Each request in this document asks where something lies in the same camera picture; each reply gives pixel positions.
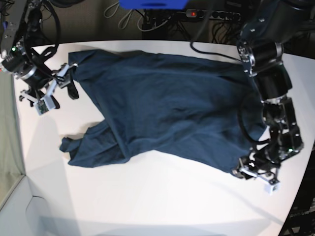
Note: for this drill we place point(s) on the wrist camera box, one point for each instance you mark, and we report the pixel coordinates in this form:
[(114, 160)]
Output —
[(44, 105), (272, 188)]

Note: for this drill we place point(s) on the dark blue t-shirt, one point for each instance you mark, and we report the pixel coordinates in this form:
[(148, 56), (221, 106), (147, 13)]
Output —
[(184, 106)]

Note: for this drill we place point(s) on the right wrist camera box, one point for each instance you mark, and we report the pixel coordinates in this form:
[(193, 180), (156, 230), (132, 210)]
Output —
[(44, 105)]

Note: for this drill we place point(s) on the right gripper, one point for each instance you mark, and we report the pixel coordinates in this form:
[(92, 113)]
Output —
[(62, 79)]

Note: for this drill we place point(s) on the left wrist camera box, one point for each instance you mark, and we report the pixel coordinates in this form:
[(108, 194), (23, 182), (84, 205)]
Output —
[(272, 188)]

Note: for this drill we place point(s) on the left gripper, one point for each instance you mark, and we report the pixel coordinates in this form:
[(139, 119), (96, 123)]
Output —
[(257, 168)]

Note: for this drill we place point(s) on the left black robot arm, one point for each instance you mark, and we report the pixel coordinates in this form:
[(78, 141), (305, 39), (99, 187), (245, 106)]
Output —
[(265, 26)]

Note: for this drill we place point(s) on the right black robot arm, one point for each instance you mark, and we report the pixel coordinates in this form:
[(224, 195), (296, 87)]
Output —
[(21, 61)]

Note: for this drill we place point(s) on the blue plastic bin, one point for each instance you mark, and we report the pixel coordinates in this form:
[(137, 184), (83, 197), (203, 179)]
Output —
[(153, 4)]

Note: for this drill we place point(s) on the black power strip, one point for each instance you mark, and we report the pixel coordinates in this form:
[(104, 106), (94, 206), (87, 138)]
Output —
[(215, 15)]

